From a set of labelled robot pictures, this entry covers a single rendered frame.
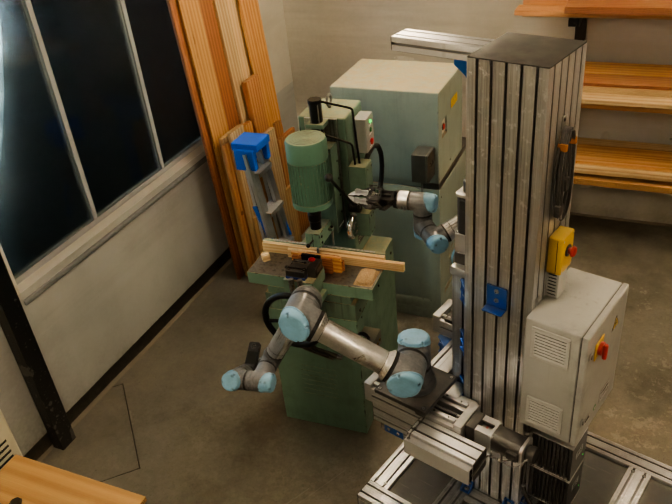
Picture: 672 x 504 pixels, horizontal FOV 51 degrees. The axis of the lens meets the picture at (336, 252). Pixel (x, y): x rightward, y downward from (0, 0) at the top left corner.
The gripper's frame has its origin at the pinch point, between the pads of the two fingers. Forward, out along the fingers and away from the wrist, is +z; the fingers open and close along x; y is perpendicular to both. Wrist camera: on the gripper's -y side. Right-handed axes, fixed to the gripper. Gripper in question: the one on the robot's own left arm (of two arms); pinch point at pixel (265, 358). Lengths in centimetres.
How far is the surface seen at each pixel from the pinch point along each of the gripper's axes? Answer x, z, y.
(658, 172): 172, 188, -94
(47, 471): -74, -42, 45
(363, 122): 31, 27, -102
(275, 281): -5.3, 21.8, -30.3
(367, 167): 33, 29, -83
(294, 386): -5, 53, 25
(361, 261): 32, 30, -41
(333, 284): 22.9, 18.6, -31.3
